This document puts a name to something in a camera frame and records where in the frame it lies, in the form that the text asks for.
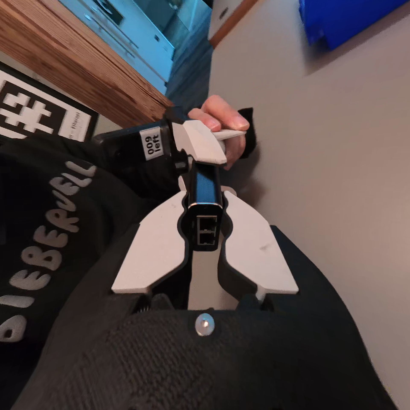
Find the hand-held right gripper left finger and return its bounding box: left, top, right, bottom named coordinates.
left=111, top=191, right=190, bottom=297

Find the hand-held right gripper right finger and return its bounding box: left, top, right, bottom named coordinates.
left=219, top=191, right=299, bottom=305

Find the black network adapter box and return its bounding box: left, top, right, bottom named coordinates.
left=187, top=162, right=223, bottom=252

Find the blue plastic bin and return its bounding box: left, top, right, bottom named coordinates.
left=299, top=0, right=410, bottom=50

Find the person's left hand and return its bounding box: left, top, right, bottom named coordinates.
left=188, top=95, right=250, bottom=170

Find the black framed marker poster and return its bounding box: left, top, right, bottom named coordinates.
left=0, top=62, right=98, bottom=143

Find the wood-edged white table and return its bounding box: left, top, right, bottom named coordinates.
left=208, top=0, right=258, bottom=48

